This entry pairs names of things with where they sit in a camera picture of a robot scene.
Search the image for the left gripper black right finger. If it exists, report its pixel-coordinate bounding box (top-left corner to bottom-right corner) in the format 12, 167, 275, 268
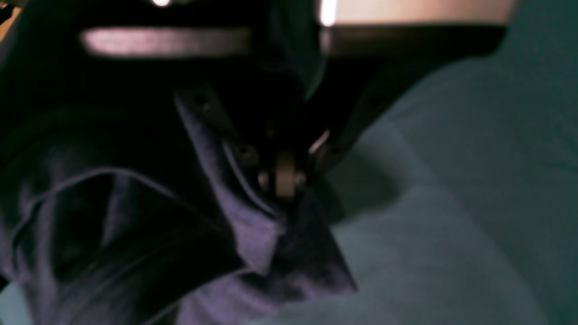
294, 0, 519, 194

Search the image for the blue-grey heathered T-shirt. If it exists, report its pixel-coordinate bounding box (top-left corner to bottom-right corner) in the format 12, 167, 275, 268
1, 0, 356, 325

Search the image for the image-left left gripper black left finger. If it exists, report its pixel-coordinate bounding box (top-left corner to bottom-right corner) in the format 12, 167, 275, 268
79, 0, 289, 199

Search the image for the teal table cloth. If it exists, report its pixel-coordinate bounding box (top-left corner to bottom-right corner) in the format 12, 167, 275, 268
0, 0, 578, 325

